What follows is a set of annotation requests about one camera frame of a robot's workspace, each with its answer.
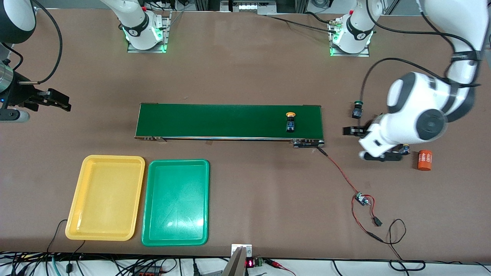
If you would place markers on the yellow plastic tray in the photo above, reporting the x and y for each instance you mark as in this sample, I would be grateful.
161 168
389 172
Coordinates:
96 214

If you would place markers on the orange 4680 cylinder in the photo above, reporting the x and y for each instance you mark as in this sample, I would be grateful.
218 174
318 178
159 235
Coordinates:
424 160

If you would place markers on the aluminium arm base plate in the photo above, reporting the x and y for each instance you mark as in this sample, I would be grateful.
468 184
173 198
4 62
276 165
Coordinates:
351 55
145 50

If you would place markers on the small speed controller board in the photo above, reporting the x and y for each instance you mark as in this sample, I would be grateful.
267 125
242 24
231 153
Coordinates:
360 198

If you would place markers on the green conveyor belt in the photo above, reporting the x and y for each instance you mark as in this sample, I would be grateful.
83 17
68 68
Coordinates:
230 120

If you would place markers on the red clip lead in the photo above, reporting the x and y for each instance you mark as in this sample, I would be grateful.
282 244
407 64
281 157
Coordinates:
276 263

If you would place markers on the grey metal camera mount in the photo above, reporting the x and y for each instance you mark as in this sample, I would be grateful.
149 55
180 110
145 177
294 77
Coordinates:
238 264

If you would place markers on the red LED display module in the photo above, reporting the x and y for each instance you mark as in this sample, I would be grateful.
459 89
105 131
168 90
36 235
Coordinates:
250 263

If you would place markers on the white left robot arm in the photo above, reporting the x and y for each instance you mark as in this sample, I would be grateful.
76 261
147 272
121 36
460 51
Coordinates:
406 96

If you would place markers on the black power strip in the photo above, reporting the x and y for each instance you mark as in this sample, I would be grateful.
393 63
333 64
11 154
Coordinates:
149 271

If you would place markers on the green push button switch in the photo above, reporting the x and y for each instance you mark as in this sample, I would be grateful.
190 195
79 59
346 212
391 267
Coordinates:
357 112

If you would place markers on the green plastic tray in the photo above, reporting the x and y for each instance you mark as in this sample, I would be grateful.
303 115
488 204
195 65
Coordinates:
176 214

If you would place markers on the white device in frame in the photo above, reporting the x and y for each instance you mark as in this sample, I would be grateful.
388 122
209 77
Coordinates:
249 7

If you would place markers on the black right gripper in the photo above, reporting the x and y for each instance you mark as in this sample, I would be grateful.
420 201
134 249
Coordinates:
20 93

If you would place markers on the yellow push button switch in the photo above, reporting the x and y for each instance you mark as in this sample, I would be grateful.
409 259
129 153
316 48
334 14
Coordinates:
404 149
290 125

